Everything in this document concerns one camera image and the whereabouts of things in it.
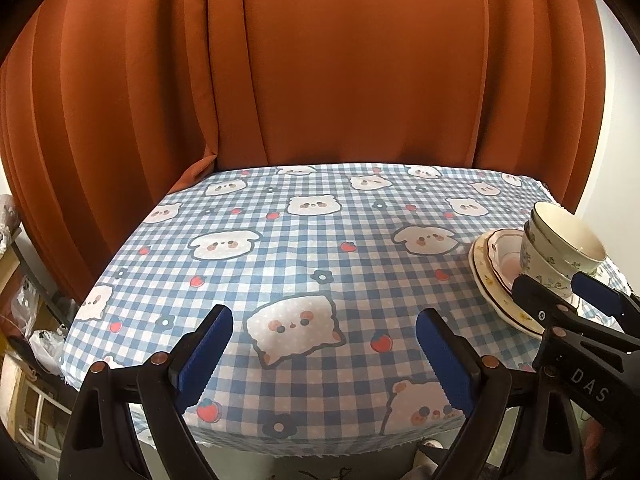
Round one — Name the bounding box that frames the orange curtain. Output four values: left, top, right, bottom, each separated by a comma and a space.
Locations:
0, 0, 608, 306

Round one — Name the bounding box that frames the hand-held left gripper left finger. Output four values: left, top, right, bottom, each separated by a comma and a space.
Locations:
57, 304, 234, 480

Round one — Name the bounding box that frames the large round yellow floral plate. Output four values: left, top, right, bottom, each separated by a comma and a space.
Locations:
469, 232, 548, 337

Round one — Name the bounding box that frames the scalloped yellow floral plate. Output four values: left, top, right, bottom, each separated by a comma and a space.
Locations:
475, 232, 546, 328

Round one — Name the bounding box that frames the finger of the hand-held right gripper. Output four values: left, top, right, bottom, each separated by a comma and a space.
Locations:
572, 272, 640, 331
512, 273, 580, 331

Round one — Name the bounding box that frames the grey crumpled bag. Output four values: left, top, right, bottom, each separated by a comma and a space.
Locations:
0, 194, 22, 251

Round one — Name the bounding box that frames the white plate with red flower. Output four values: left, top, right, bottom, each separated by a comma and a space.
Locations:
486, 229, 532, 293

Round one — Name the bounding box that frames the white plastic bag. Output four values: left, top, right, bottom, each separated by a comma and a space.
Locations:
30, 330, 66, 376

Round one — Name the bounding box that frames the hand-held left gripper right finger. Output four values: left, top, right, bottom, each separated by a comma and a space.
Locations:
416, 308, 586, 480

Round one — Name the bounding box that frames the grey white shoe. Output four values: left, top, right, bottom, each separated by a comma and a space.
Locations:
415, 437, 453, 480

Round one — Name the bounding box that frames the blue checked bear tablecloth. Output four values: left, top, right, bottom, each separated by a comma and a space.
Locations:
60, 162, 640, 456

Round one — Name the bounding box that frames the wooden shelf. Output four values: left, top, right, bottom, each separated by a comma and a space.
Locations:
0, 227, 76, 376

